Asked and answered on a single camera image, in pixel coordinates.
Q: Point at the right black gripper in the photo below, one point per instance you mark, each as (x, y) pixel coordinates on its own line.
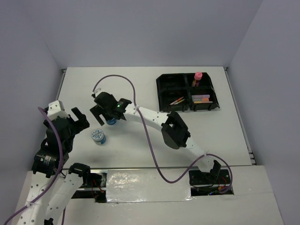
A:
(96, 111)

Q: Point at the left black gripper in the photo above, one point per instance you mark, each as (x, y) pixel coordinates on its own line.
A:
(81, 123)

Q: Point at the blue tape roll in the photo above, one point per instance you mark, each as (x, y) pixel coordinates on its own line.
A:
(111, 122)
(98, 136)

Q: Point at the blue tape roll front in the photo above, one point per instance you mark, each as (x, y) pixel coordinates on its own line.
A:
(98, 136)

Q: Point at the orange slim highlighter pen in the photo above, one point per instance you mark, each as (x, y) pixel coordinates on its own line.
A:
(178, 98)

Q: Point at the purple highlighter marker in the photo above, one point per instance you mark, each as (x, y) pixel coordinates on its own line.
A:
(200, 96)

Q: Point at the pink capped crayon tube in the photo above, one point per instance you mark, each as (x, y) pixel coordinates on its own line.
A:
(197, 78)

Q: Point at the orange yellow highlighter marker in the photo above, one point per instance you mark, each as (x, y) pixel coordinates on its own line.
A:
(201, 100)

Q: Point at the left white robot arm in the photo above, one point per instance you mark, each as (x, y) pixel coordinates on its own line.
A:
(44, 206)

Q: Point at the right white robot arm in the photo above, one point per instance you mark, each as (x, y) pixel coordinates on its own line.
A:
(174, 131)

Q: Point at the black compartment organizer tray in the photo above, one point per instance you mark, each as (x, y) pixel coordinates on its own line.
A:
(170, 87)

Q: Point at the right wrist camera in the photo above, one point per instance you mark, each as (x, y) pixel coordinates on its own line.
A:
(96, 92)

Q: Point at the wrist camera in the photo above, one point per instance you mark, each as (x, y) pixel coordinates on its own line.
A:
(96, 92)
(56, 110)

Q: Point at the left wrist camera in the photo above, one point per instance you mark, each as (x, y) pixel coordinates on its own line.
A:
(56, 110)

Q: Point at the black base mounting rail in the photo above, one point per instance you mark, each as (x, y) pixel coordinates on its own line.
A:
(146, 186)

